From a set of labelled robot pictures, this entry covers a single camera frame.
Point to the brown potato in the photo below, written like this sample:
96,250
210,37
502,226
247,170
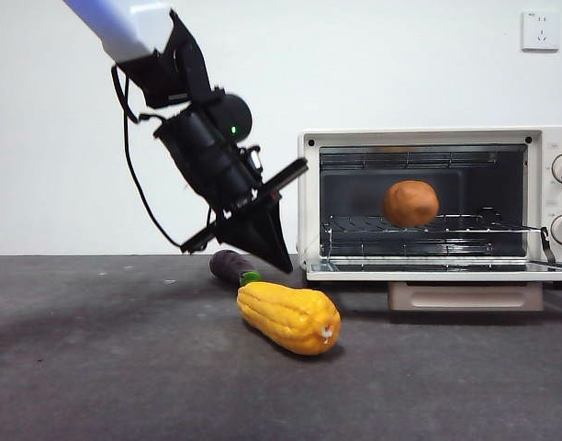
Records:
410,203

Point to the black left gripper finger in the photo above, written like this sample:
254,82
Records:
274,229
253,243

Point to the white wall power socket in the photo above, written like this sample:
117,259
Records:
540,31

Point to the yellow toy corn cob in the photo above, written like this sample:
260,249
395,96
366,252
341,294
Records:
285,317

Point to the purple toy eggplant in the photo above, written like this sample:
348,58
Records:
228,268

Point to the cream white toaster oven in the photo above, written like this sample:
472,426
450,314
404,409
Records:
308,206

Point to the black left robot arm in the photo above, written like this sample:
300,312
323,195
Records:
203,147

